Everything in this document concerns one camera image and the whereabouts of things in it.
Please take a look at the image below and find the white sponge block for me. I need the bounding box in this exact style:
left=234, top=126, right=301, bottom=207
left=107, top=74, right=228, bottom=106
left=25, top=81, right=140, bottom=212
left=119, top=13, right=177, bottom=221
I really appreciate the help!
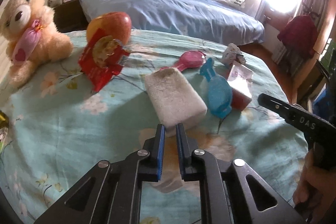
left=144, top=68, right=207, bottom=131

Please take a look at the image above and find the blue candy wrapper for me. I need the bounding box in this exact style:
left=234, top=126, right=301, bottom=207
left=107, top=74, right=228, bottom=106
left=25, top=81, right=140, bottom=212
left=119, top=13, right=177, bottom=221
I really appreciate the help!
left=200, top=58, right=233, bottom=119

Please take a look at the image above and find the red white carton box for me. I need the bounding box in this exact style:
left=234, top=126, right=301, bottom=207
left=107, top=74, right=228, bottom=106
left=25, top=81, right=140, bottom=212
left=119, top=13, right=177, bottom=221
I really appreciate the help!
left=227, top=61, right=253, bottom=111

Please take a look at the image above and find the silver blue wrapper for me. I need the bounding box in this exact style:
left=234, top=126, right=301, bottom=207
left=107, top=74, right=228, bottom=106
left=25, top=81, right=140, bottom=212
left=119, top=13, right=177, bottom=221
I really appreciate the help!
left=220, top=43, right=246, bottom=68

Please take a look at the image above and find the red cookie wrapper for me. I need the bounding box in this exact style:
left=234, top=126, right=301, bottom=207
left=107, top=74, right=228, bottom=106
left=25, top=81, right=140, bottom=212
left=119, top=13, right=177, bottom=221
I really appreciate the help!
left=78, top=28, right=130, bottom=93

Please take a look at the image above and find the person's right hand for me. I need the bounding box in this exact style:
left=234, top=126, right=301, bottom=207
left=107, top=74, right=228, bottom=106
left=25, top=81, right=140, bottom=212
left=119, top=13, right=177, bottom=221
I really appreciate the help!
left=293, top=149, right=335, bottom=223

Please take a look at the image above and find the dark red hanging garment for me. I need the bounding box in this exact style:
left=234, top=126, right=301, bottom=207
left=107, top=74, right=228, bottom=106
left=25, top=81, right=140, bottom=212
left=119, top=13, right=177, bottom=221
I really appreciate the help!
left=277, top=15, right=318, bottom=59

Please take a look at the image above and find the pink candy wrapper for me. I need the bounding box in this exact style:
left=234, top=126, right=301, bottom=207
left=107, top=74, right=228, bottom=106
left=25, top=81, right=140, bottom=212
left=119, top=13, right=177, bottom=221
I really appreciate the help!
left=159, top=51, right=206, bottom=72

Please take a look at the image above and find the blue sheeted large bed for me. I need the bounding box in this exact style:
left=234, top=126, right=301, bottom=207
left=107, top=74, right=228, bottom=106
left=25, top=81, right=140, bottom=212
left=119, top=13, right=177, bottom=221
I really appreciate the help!
left=79, top=0, right=265, bottom=46

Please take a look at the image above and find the red apple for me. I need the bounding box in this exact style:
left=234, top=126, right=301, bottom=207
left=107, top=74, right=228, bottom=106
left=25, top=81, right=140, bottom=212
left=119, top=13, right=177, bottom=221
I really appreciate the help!
left=86, top=11, right=131, bottom=45

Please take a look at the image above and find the dark wooden nightstand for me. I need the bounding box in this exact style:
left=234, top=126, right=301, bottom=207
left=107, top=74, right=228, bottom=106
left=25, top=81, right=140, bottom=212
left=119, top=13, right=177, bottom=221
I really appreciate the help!
left=54, top=0, right=88, bottom=33

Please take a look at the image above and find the cream teddy bear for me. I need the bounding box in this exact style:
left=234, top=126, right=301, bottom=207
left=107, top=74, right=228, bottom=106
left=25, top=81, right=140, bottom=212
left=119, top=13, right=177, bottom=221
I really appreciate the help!
left=1, top=0, right=74, bottom=88

